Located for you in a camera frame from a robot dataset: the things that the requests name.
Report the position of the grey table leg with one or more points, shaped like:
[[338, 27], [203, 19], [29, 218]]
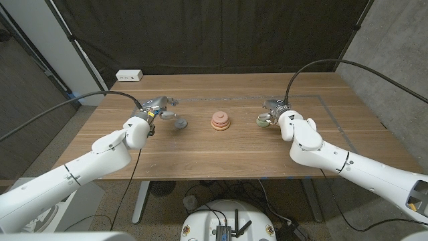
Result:
[[312, 204]]

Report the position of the black round floor fan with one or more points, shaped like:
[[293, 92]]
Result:
[[162, 187]]

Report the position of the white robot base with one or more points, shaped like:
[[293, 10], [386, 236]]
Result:
[[200, 221]]

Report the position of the black floor power strip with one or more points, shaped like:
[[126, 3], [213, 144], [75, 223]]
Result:
[[287, 231]]

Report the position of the white power outlet box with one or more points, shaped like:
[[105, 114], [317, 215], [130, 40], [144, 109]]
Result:
[[129, 75]]

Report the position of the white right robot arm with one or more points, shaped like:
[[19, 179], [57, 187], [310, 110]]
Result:
[[334, 157]]

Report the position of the white table leg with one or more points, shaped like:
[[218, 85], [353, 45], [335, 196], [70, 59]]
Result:
[[140, 204]]

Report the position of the black backdrop cloth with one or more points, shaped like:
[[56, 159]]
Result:
[[214, 33]]

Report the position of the black backdrop stand pole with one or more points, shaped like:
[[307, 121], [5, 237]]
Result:
[[77, 50], [354, 30]]

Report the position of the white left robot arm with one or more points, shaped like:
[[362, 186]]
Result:
[[100, 157]]

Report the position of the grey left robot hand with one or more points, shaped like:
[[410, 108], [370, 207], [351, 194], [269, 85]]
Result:
[[155, 103]]

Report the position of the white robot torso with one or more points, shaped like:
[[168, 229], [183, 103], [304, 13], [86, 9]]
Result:
[[67, 237]]

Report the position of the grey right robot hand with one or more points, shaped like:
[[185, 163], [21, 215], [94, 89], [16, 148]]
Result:
[[275, 106]]

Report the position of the grey round floor object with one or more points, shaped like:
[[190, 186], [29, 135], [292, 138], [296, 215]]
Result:
[[190, 202]]

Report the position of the grey router with antennas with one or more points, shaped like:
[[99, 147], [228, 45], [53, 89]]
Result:
[[223, 231]]

